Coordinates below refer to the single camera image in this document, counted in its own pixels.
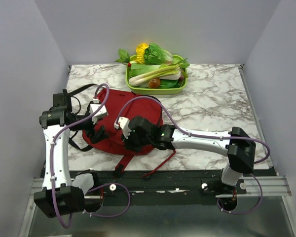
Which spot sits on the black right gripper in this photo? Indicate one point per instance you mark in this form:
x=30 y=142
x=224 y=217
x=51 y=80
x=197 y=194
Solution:
x=129 y=145

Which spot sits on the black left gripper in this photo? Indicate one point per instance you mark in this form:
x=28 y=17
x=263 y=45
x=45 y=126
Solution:
x=91 y=134

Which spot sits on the red student backpack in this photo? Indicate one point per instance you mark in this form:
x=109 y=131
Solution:
x=112 y=141

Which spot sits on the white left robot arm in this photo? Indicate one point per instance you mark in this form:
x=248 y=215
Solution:
x=61 y=194

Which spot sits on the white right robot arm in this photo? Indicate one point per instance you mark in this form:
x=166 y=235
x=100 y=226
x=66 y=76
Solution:
x=236 y=145

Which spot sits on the green plastic tray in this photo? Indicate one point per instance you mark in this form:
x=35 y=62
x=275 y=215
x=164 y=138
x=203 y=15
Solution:
x=167 y=87

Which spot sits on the brown toy mushroom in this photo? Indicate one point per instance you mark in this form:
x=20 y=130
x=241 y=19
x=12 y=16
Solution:
x=154 y=83

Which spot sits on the toy celery stalk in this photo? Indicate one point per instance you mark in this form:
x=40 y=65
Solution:
x=139 y=74

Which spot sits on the green leafy sprig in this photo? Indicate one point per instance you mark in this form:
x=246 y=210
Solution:
x=124 y=57

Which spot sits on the green toy lettuce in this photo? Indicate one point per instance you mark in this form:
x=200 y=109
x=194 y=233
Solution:
x=154 y=54

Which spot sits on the yellow toy flower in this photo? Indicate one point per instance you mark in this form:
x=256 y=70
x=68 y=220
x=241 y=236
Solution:
x=140 y=53

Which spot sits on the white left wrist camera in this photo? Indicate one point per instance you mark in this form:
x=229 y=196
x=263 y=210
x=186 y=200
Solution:
x=94 y=106

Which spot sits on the aluminium frame rail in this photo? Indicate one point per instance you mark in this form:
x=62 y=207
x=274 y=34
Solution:
x=246 y=187

